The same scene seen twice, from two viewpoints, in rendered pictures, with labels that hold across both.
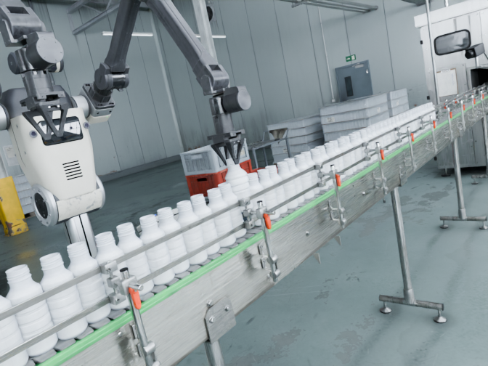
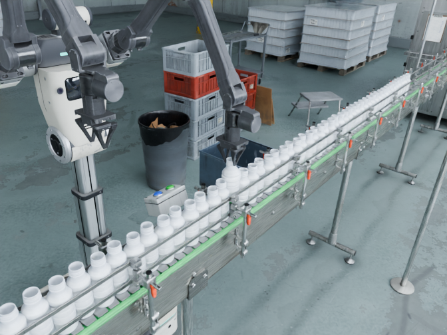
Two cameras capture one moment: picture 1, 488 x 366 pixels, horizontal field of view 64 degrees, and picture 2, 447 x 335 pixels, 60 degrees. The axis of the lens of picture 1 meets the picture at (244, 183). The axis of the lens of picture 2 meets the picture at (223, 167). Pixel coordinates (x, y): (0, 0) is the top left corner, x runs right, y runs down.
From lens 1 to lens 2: 0.53 m
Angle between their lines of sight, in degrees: 19
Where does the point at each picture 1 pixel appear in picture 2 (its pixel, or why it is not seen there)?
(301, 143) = (277, 36)
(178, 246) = (180, 236)
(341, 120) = (323, 25)
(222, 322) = (199, 286)
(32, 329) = (82, 305)
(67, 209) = (80, 153)
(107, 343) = (126, 311)
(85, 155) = not seen: hidden behind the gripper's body
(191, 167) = (171, 64)
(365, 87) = not seen: outside the picture
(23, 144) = (49, 95)
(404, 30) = not seen: outside the picture
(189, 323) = (177, 289)
